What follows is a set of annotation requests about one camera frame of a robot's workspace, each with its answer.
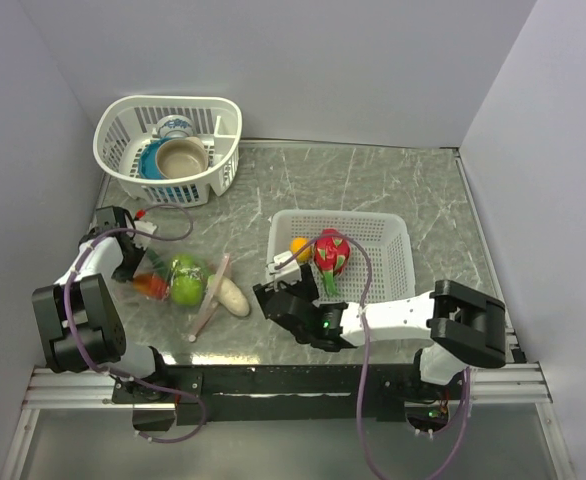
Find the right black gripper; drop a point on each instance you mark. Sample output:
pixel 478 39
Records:
pixel 309 284

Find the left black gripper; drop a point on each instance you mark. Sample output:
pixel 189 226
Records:
pixel 126 274

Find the red fake dragon fruit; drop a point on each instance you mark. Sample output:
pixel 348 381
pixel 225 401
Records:
pixel 331 256

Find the white fake radish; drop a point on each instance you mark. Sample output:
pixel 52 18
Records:
pixel 231 297

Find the clear zip top bag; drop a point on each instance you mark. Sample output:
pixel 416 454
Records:
pixel 197 317

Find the white perforated tray basket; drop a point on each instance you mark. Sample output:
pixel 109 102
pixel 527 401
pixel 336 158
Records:
pixel 383 237

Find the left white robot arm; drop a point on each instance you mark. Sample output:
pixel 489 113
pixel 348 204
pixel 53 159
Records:
pixel 78 323

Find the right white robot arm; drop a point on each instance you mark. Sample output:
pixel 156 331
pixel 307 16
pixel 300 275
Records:
pixel 466 327

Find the red orange fake fruit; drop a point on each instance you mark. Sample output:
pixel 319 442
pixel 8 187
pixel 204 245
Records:
pixel 151 285

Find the green fake apple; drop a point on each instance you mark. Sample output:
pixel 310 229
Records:
pixel 185 265
pixel 187 291

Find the blue plate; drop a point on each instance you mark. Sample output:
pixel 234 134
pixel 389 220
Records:
pixel 147 166

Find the beige bowl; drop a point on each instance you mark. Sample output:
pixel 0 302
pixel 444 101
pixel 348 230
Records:
pixel 181 157

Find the white slotted dish basket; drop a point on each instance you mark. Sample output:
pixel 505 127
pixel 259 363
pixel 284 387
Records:
pixel 128 125

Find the blue white porcelain bowl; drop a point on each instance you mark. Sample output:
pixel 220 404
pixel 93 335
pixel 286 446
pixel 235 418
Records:
pixel 174 126

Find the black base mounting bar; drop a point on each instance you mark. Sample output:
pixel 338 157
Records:
pixel 308 392

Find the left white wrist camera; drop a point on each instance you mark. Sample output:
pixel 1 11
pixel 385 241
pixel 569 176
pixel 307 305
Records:
pixel 144 230

